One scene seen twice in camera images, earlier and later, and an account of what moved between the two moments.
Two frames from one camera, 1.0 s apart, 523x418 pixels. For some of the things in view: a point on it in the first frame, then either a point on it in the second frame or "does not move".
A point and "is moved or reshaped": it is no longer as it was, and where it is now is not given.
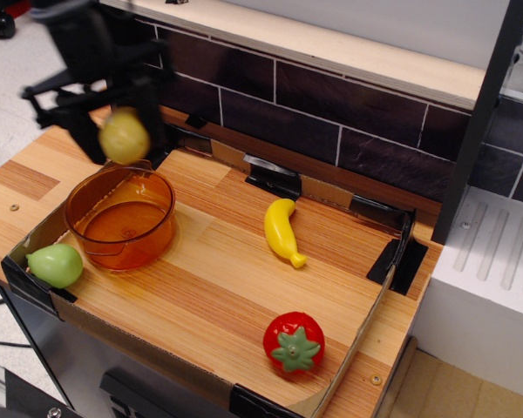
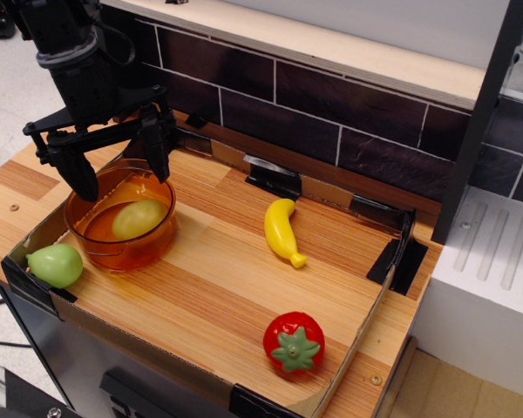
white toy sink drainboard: (482, 310) does not move
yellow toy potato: (124, 136) is moved or reshaped
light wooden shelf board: (315, 48) does not move
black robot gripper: (118, 75) to (98, 110)
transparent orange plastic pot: (122, 216) does not move
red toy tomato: (295, 341) does not move
